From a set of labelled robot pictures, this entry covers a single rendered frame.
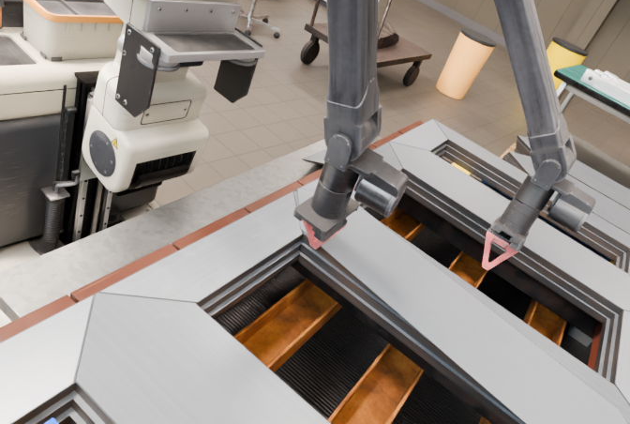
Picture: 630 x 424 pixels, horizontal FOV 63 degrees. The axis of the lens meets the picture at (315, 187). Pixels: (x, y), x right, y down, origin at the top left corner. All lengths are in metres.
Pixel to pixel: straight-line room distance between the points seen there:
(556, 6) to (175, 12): 7.95
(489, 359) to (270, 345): 0.37
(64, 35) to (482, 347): 1.10
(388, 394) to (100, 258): 0.58
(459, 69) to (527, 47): 4.09
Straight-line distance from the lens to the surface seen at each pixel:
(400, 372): 1.04
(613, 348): 1.18
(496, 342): 0.93
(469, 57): 5.00
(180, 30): 1.06
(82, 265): 1.01
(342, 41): 0.65
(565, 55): 6.46
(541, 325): 1.40
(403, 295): 0.89
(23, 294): 0.97
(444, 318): 0.91
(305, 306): 1.05
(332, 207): 0.80
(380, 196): 0.74
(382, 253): 0.95
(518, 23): 0.96
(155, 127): 1.19
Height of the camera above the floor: 1.40
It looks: 31 degrees down
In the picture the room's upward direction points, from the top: 23 degrees clockwise
